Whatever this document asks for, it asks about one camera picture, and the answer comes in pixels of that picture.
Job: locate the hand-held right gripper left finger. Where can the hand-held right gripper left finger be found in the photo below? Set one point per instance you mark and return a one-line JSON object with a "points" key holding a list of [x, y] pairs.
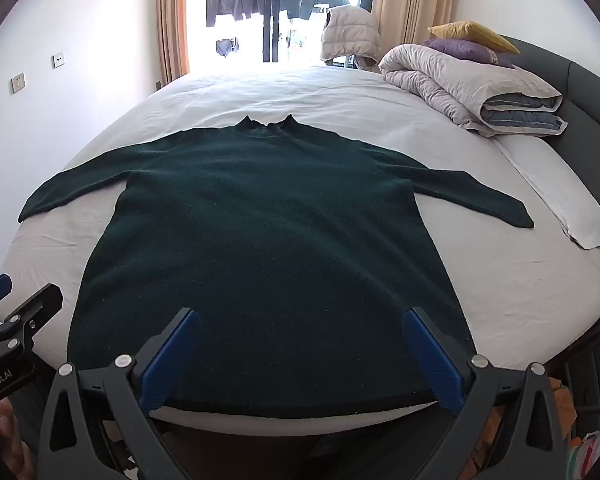
{"points": [[172, 360]]}

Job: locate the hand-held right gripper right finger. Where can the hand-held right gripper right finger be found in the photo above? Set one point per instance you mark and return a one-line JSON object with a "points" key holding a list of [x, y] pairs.
{"points": [[430, 360]]}

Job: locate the dark green towel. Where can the dark green towel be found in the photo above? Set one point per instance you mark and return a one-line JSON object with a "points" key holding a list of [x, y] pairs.
{"points": [[270, 240]]}

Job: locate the row of hanging dark clothes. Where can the row of hanging dark clothes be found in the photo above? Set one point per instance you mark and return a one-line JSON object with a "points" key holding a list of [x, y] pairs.
{"points": [[240, 5]]}

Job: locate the person's left hand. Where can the person's left hand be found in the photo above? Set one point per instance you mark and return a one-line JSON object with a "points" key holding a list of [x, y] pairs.
{"points": [[5, 430]]}

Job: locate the colourful striped bag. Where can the colourful striped bag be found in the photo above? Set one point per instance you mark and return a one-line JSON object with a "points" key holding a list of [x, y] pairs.
{"points": [[592, 452]]}

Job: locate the white flat pillow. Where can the white flat pillow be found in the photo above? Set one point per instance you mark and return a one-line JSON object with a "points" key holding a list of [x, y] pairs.
{"points": [[555, 185]]}

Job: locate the bed with white sheet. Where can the bed with white sheet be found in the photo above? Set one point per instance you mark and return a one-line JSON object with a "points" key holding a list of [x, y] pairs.
{"points": [[330, 95]]}

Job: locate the folded grey duvet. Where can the folded grey duvet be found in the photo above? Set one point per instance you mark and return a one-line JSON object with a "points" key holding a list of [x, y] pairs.
{"points": [[445, 75]]}

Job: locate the purple pillow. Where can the purple pillow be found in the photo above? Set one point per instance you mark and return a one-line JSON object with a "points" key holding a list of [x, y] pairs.
{"points": [[465, 50]]}

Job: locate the small dark hanging garment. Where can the small dark hanging garment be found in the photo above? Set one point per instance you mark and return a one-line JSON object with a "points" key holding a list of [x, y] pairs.
{"points": [[227, 47]]}

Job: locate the beige curtain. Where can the beige curtain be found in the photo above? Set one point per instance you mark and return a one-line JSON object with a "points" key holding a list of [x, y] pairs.
{"points": [[172, 20], [410, 0]]}

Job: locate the yellow pillow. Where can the yellow pillow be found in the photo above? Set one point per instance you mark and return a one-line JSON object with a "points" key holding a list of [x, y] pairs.
{"points": [[472, 35]]}

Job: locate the beige puffer jacket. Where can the beige puffer jacket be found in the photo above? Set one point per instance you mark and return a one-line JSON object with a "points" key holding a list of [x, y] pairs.
{"points": [[350, 30]]}

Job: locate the balcony glass door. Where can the balcony glass door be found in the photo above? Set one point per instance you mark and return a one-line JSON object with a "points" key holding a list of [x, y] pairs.
{"points": [[272, 35]]}

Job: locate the beige wall socket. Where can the beige wall socket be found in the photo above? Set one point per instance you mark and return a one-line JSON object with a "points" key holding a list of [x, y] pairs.
{"points": [[18, 82]]}

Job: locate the white wall socket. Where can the white wall socket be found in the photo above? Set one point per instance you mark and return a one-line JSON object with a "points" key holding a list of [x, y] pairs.
{"points": [[58, 60]]}

